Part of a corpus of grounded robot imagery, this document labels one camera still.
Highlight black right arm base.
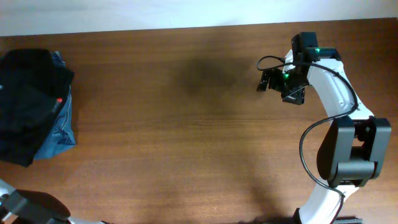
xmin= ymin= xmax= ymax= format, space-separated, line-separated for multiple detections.
xmin=291 ymin=208 xmax=364 ymax=224

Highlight dark green t-shirt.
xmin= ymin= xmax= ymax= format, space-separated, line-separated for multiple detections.
xmin=1 ymin=85 xmax=62 ymax=167

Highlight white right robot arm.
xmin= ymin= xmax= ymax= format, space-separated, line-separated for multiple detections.
xmin=257 ymin=32 xmax=392 ymax=224

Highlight folded blue jeans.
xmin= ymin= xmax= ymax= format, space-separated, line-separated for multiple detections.
xmin=30 ymin=49 xmax=76 ymax=159

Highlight black folded garment with logo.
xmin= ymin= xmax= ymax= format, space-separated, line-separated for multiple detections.
xmin=1 ymin=49 xmax=74 ymax=101

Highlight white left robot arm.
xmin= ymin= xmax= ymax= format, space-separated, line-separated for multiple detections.
xmin=1 ymin=180 xmax=109 ymax=224

